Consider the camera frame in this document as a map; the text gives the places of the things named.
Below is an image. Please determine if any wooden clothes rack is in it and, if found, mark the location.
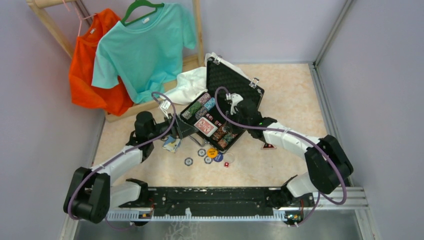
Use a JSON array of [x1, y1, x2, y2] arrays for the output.
[[26, 0, 205, 122]]

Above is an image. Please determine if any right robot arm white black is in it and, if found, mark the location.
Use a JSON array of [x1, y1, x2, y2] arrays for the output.
[[228, 98, 354, 206]]

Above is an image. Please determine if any blue playing card box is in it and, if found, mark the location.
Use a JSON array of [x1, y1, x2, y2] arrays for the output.
[[162, 136, 181, 153]]

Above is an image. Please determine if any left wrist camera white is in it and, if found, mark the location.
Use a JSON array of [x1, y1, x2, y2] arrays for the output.
[[158, 100, 171, 118]]

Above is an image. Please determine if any blue small blind button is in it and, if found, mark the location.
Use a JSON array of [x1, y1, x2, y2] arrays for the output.
[[213, 153, 224, 163]]

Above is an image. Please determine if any orange t-shirt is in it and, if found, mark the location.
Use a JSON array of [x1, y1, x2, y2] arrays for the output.
[[68, 8, 135, 117]]

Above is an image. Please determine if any yellow big blind button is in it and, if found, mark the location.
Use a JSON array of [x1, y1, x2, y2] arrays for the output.
[[206, 148, 219, 159]]

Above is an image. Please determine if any blue grey chip row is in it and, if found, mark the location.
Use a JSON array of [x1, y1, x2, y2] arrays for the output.
[[195, 97, 216, 120]]

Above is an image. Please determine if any red black triangular card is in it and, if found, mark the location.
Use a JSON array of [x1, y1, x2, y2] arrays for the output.
[[261, 143, 276, 150]]

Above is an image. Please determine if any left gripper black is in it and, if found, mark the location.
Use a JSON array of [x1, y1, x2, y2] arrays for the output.
[[148, 112, 199, 141]]

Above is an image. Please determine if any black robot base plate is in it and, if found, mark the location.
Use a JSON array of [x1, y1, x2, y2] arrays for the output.
[[121, 187, 315, 217]]

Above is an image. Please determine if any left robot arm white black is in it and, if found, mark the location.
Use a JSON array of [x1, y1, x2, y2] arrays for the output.
[[63, 111, 199, 224]]

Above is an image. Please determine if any grey poker chip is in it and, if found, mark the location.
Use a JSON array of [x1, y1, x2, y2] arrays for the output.
[[197, 148, 207, 157], [184, 157, 194, 166], [203, 156, 213, 164]]

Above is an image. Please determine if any red playing card deck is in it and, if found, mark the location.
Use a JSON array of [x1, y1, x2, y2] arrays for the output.
[[194, 117, 218, 137]]

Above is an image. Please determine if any pink clothes hanger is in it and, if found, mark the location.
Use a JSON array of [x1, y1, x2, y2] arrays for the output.
[[62, 0, 96, 37]]

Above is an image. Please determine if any green white chip row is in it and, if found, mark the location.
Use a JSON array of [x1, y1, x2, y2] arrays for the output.
[[180, 92, 211, 120]]

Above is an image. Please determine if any brown chip row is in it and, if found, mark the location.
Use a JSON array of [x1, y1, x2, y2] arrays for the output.
[[212, 123, 232, 143]]

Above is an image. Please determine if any red white chip row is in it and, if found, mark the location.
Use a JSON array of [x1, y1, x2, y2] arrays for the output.
[[217, 132, 243, 151]]

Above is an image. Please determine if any aluminium frame rail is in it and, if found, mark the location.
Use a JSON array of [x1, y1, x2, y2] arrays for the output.
[[66, 187, 369, 223]]

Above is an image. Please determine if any black poker set case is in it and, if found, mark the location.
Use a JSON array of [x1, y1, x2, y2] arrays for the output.
[[179, 53, 265, 153]]

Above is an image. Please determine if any green clothes hanger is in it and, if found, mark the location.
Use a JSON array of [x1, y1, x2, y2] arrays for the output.
[[121, 0, 165, 26]]

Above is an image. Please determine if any teal t-shirt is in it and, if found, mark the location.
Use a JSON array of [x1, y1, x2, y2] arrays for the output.
[[91, 3, 197, 104]]

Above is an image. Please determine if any white cloth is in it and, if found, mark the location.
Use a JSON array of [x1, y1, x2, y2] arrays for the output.
[[164, 66, 207, 105]]

